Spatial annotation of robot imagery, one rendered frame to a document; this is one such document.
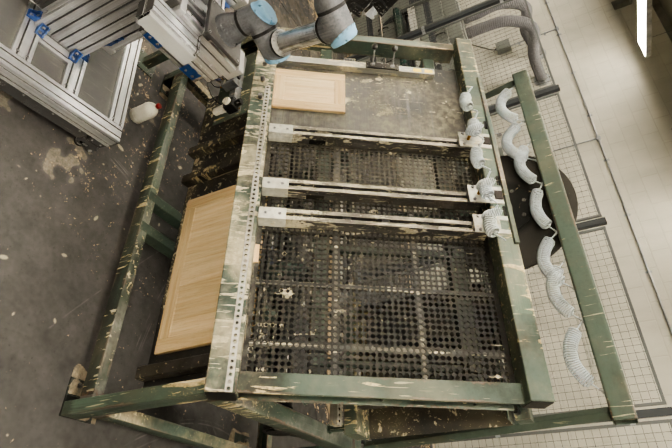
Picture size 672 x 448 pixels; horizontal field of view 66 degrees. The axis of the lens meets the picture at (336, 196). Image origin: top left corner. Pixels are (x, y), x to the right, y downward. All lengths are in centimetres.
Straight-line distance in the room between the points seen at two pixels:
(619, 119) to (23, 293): 735
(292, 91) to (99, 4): 105
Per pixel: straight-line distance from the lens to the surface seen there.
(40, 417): 263
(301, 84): 303
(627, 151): 792
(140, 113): 331
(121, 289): 271
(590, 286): 282
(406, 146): 276
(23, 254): 265
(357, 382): 208
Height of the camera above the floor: 213
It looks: 22 degrees down
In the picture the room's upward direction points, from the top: 73 degrees clockwise
